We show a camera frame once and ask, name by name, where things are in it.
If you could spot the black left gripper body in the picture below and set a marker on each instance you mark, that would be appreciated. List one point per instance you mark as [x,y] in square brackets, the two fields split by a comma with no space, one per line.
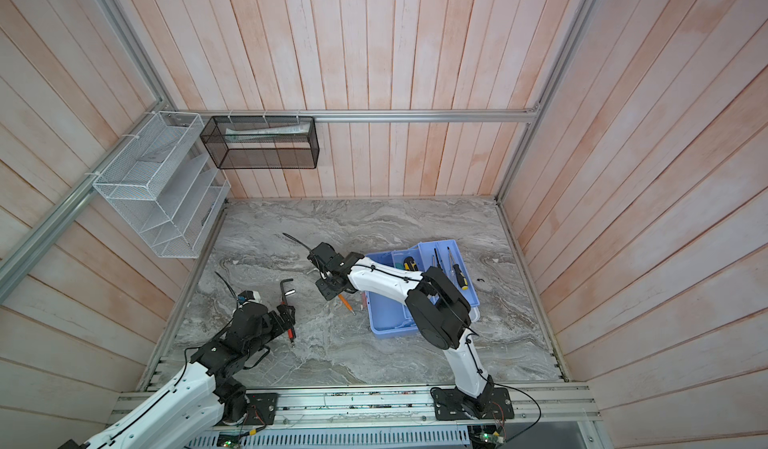
[272,327]

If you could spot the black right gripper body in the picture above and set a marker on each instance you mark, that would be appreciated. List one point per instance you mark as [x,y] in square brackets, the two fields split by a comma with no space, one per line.
[326,287]

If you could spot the orange handled screwdriver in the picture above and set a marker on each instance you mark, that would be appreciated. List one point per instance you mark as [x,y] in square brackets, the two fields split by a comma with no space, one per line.
[346,304]

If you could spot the red handled hex key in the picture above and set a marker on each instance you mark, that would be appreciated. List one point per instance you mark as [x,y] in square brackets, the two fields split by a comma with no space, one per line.
[291,332]

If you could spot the yellow black stubby screwdriver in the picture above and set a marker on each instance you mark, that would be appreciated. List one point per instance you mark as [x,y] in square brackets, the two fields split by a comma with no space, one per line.
[459,276]

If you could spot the black hex key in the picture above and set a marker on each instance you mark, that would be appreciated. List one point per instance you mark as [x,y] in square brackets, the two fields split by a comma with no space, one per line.
[286,283]

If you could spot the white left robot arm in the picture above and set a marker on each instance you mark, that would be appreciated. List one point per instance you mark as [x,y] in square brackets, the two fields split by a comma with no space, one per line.
[204,392]

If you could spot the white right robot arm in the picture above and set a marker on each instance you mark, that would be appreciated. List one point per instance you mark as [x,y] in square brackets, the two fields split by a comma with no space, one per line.
[439,311]

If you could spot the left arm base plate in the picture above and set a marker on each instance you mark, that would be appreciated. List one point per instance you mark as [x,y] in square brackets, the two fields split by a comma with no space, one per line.
[257,409]

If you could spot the black mesh wall basket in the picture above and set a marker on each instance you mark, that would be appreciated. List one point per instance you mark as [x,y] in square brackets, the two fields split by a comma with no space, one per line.
[261,142]

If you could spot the white wire mesh shelf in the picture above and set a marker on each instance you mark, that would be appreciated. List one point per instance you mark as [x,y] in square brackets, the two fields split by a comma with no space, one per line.
[170,196]

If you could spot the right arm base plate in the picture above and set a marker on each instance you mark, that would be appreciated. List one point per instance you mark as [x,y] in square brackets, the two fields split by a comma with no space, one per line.
[454,405]

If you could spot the aluminium front rail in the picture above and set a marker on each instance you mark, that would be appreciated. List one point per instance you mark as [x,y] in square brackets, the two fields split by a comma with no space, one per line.
[412,405]

